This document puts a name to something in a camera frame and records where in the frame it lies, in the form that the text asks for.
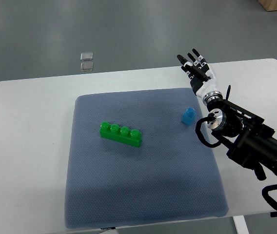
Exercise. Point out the upper floor socket plate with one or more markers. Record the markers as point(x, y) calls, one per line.
point(86, 56)

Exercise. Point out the blue-grey fabric mat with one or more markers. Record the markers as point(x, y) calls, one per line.
point(171, 176)

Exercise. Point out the small blue block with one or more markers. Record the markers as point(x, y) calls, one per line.
point(189, 116)

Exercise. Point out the white table leg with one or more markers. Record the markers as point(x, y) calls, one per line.
point(240, 224)

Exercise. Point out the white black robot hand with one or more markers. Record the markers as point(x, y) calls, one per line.
point(202, 77)

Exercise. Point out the long green block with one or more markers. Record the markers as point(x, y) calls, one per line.
point(120, 134)

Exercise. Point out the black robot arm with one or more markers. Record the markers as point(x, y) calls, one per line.
point(249, 141)

